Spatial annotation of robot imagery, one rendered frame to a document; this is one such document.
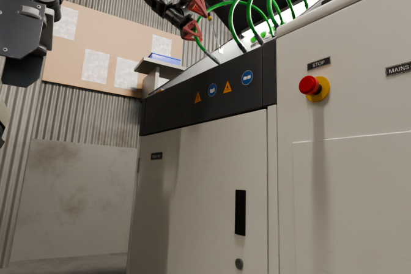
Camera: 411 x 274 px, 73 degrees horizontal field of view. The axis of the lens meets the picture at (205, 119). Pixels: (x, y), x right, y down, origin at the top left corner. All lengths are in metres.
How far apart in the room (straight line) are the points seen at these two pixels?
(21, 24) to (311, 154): 0.74
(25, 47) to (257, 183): 0.65
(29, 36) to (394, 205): 0.84
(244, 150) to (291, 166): 0.13
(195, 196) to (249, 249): 0.23
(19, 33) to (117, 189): 1.99
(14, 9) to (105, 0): 2.28
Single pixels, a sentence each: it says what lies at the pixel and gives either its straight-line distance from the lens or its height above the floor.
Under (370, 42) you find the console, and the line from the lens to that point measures 0.58.
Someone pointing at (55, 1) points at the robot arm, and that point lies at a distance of 1.22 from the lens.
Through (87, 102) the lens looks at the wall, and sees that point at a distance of 2.69.
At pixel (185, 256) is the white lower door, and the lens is 0.87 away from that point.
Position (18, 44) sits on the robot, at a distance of 0.83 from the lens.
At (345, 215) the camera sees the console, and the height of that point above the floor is 0.57.
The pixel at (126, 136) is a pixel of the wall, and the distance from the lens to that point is 2.70.
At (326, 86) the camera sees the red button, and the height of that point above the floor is 0.80.
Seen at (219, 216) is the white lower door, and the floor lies 0.53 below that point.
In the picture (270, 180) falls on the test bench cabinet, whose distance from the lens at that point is 0.63.
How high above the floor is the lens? 0.61
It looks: 13 degrees up
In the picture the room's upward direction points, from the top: 2 degrees clockwise
